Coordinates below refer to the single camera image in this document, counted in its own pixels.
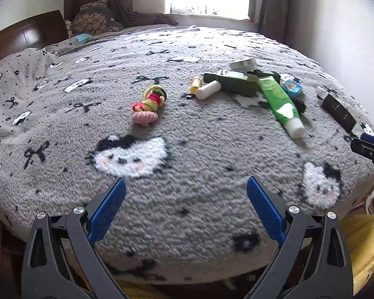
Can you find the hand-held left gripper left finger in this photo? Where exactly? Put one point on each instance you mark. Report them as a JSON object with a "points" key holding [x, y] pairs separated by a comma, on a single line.
{"points": [[110, 207]]}

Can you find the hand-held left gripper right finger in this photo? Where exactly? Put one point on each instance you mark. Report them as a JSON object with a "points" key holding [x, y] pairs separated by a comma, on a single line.
{"points": [[263, 207]]}

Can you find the black tube with white cap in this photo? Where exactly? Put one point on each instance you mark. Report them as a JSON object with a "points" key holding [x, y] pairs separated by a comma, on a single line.
{"points": [[338, 109]]}

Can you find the pink scrunchie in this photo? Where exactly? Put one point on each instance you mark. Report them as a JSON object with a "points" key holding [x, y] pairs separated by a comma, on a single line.
{"points": [[145, 117]]}

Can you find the green tube with white cap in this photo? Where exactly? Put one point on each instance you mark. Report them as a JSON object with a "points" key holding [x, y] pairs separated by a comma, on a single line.
{"points": [[282, 104]]}

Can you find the blue snack packet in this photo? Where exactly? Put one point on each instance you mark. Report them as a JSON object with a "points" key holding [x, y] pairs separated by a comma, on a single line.
{"points": [[291, 87]]}

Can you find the colourful crochet toy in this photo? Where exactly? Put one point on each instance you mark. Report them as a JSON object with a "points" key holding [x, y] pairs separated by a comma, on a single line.
{"points": [[152, 98]]}

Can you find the dark green tube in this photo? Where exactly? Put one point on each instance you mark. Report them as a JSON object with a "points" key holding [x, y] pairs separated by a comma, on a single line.
{"points": [[269, 75]]}

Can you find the dark green box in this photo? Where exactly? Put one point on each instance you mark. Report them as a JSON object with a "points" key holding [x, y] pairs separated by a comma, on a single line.
{"points": [[233, 85]]}

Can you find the white plastic bottle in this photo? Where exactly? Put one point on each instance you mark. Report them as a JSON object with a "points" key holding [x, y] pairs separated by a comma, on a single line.
{"points": [[208, 89]]}

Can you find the small yellow tube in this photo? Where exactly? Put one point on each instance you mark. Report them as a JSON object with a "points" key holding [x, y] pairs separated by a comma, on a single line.
{"points": [[195, 84]]}

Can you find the silver round tin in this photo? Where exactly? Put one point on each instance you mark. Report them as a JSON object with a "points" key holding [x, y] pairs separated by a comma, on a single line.
{"points": [[242, 64]]}

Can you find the printed grey fleece blanket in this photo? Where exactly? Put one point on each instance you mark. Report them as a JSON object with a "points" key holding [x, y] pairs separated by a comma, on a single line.
{"points": [[205, 162]]}

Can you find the light blue cloth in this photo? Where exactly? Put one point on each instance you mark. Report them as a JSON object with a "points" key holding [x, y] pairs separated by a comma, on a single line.
{"points": [[82, 38]]}

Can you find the brown patterned pillow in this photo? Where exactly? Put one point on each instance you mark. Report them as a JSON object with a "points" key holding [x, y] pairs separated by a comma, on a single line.
{"points": [[92, 18]]}

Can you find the dark wooden headboard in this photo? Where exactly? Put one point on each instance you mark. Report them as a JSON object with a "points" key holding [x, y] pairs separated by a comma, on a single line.
{"points": [[21, 35]]}

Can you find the dark wooden bed frame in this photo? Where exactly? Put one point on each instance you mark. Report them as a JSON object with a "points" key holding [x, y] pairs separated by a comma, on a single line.
{"points": [[3, 249]]}

